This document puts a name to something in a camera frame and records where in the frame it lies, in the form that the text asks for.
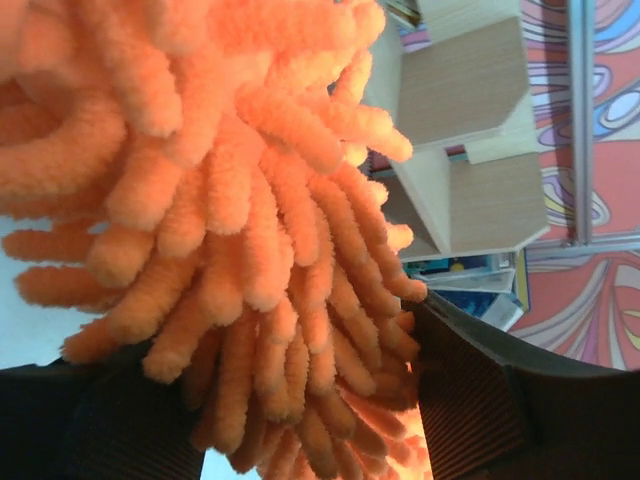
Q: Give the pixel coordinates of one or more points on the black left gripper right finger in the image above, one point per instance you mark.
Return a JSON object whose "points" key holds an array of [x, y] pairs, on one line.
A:
{"points": [[496, 407]]}

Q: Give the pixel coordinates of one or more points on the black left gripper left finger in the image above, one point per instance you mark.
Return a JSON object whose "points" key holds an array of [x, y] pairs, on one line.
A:
{"points": [[102, 421]]}

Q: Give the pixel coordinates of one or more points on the orange chenille duster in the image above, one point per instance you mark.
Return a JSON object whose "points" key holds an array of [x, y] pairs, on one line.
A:
{"points": [[200, 164]]}

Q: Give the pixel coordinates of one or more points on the wooden bookshelf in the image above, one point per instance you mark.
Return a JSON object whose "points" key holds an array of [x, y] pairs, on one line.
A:
{"points": [[473, 185]]}

